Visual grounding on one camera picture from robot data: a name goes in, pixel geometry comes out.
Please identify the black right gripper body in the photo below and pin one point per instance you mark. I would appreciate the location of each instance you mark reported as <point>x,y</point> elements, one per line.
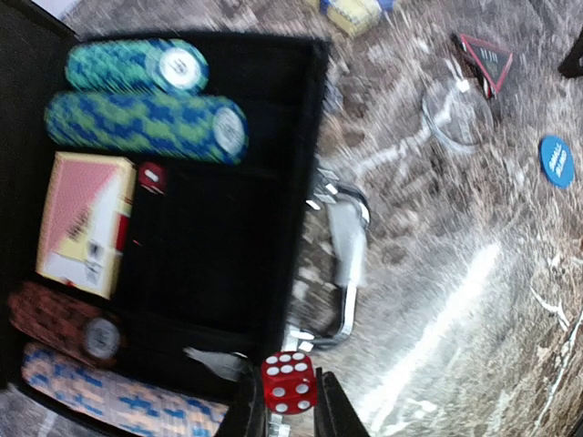
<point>571,66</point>

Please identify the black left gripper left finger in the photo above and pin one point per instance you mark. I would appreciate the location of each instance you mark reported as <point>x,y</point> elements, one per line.
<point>247,416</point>

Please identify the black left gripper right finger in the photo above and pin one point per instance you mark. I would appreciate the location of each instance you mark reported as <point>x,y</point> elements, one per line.
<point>334,415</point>

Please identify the red die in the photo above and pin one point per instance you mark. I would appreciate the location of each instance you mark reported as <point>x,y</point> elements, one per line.
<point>289,382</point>
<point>152,177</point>

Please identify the small metal case key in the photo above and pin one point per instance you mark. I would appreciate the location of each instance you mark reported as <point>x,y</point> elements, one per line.
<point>226,365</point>

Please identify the black red all-in triangle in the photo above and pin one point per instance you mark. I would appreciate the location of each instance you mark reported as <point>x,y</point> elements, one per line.
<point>490,62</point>

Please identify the blue small blind button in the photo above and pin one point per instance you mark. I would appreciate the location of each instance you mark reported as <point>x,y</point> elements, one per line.
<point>556,161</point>

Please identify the clear dealer button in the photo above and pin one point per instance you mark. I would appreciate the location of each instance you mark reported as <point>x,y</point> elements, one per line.
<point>457,115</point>

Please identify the orange black chip stack case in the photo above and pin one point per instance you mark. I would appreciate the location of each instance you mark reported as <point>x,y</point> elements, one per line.
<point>79,330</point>

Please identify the black poker case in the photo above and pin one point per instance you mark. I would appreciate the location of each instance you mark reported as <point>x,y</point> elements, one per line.
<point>211,262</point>

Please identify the blue gold card box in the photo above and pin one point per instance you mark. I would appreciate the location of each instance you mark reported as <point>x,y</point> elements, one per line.
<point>354,17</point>

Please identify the red die in case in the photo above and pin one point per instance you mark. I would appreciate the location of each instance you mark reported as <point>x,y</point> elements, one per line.
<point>152,177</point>

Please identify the red playing card deck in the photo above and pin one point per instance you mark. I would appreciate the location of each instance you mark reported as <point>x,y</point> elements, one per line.
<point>85,219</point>

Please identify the green blue chip stack front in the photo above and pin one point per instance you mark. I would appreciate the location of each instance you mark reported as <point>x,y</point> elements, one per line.
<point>206,128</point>

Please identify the green blue chip stack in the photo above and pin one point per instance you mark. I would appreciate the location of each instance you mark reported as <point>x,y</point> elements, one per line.
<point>206,128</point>
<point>172,66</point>

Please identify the green blue chip stack rear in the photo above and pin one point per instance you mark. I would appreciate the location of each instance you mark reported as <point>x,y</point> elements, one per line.
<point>172,66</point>

